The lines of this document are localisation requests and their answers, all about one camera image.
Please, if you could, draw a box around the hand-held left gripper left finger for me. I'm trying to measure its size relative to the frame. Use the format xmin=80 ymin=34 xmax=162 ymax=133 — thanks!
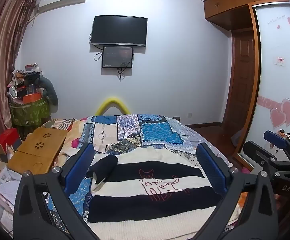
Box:
xmin=12 ymin=142 xmax=103 ymax=240

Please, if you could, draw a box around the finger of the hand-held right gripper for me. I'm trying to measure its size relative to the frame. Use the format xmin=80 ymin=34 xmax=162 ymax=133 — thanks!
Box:
xmin=263 ymin=130 xmax=290 ymax=159
xmin=242 ymin=141 xmax=290 ymax=178

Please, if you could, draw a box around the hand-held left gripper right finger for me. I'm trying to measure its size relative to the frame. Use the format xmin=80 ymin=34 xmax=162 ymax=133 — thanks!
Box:
xmin=195 ymin=142 xmax=279 ymax=240

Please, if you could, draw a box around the black white striped cat sweater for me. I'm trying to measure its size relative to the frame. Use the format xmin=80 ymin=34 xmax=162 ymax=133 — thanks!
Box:
xmin=87 ymin=146 xmax=238 ymax=233

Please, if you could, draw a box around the wooden lap table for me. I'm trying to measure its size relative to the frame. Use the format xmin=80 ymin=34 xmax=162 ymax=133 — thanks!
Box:
xmin=7 ymin=127 xmax=69 ymax=175

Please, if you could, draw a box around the blue patchwork quilt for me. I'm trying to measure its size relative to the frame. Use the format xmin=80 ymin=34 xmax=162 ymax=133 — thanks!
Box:
xmin=41 ymin=114 xmax=235 ymax=232

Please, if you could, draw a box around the yellow foam tube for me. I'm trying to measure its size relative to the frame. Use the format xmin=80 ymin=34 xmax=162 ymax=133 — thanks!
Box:
xmin=95 ymin=96 xmax=131 ymax=117

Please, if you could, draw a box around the white paper note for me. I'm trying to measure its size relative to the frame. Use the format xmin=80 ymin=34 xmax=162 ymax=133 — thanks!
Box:
xmin=273 ymin=55 xmax=287 ymax=67

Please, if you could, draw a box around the red box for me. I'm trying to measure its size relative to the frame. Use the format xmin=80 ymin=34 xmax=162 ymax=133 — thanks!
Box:
xmin=0 ymin=128 xmax=21 ymax=154

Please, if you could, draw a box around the grey plush toy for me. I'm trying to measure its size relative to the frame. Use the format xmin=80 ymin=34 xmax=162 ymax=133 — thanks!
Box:
xmin=39 ymin=76 xmax=59 ymax=106

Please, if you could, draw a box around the pile of papers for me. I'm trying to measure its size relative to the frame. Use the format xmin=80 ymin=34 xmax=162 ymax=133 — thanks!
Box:
xmin=0 ymin=165 xmax=48 ymax=232

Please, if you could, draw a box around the orange box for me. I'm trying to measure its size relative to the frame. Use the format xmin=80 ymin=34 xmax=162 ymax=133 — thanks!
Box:
xmin=22 ymin=93 xmax=42 ymax=104

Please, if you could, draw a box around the pile of household clutter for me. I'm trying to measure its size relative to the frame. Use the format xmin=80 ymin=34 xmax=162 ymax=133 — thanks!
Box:
xmin=7 ymin=63 xmax=44 ymax=101

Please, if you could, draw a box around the striped brown curtain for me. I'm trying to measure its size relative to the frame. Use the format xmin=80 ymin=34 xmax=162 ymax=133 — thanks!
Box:
xmin=0 ymin=0 xmax=39 ymax=162

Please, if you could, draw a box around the wooden overhead cabinet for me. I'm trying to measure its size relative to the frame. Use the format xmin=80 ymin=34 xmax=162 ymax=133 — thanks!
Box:
xmin=203 ymin=0 xmax=289 ymax=27

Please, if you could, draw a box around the small black wall monitor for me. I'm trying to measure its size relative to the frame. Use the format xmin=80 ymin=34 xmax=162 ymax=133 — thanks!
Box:
xmin=101 ymin=45 xmax=134 ymax=69

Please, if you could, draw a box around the black wall television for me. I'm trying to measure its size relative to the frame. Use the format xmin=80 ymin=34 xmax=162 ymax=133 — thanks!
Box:
xmin=90 ymin=15 xmax=148 ymax=47

